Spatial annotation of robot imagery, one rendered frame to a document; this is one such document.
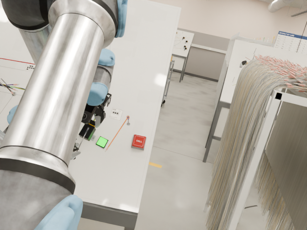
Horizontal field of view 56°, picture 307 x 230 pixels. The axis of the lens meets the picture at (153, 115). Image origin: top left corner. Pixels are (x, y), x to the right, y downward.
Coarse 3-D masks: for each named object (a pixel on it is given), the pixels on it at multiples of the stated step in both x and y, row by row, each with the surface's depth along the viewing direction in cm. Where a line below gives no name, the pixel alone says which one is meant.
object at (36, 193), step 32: (64, 0) 46; (96, 0) 46; (64, 32) 43; (96, 32) 46; (64, 64) 40; (96, 64) 46; (32, 96) 37; (64, 96) 38; (32, 128) 34; (64, 128) 36; (0, 160) 30; (32, 160) 31; (64, 160) 36; (0, 192) 29; (32, 192) 30; (64, 192) 33; (0, 224) 27; (32, 224) 28; (64, 224) 29
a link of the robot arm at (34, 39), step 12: (12, 0) 51; (24, 0) 50; (36, 0) 49; (12, 12) 54; (24, 12) 52; (36, 12) 51; (12, 24) 58; (24, 24) 57; (36, 24) 57; (48, 24) 60; (24, 36) 63; (36, 36) 62; (36, 48) 67; (36, 60) 73
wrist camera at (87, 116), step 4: (88, 108) 104; (92, 108) 104; (96, 108) 106; (84, 112) 103; (88, 112) 103; (92, 112) 103; (84, 116) 102; (88, 116) 103; (84, 120) 103; (88, 120) 103
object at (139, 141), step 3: (135, 135) 121; (138, 135) 122; (135, 138) 121; (138, 138) 121; (141, 138) 121; (144, 138) 121; (135, 141) 120; (138, 141) 121; (141, 141) 121; (144, 141) 121; (132, 144) 120; (135, 144) 120; (138, 144) 120; (141, 144) 120; (141, 147) 120
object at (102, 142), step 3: (99, 138) 123; (102, 138) 122; (105, 138) 123; (99, 141) 122; (102, 141) 122; (105, 141) 122; (96, 144) 122; (99, 144) 121; (102, 144) 122; (105, 144) 122; (102, 147) 122
